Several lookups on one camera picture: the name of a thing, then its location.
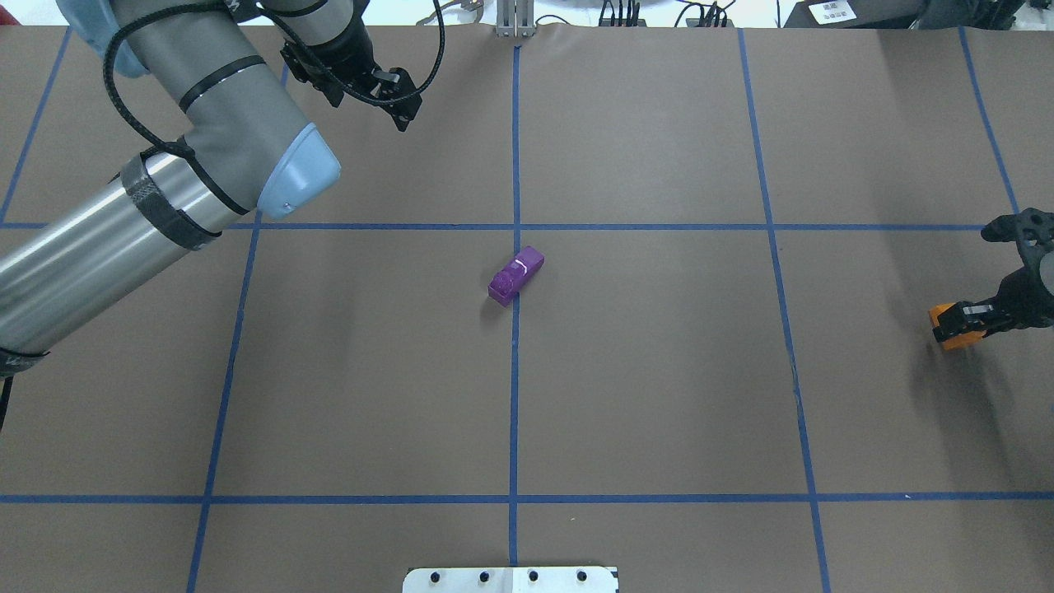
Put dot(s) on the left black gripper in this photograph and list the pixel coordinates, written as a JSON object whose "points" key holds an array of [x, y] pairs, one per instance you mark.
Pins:
{"points": [[352, 51]]}

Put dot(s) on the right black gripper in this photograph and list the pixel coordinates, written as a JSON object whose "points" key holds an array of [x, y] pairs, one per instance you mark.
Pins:
{"points": [[1023, 295]]}

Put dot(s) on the orange trapezoid block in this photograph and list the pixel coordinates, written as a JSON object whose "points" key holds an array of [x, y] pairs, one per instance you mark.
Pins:
{"points": [[956, 326]]}

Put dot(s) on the purple trapezoid block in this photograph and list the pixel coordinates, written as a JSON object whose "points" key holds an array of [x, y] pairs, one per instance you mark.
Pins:
{"points": [[510, 280]]}

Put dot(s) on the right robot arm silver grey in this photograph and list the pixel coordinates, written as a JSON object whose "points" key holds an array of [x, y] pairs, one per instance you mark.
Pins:
{"points": [[1049, 272]]}

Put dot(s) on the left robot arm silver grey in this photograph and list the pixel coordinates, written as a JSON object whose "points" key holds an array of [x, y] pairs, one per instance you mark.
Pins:
{"points": [[224, 139]]}

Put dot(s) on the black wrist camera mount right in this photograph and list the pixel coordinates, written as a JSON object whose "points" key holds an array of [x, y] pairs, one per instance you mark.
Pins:
{"points": [[1031, 230]]}

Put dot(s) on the aluminium frame post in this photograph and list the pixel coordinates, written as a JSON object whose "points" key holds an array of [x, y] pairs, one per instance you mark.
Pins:
{"points": [[515, 19]]}

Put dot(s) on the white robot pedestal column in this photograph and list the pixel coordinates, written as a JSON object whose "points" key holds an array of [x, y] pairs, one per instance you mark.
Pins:
{"points": [[513, 579]]}

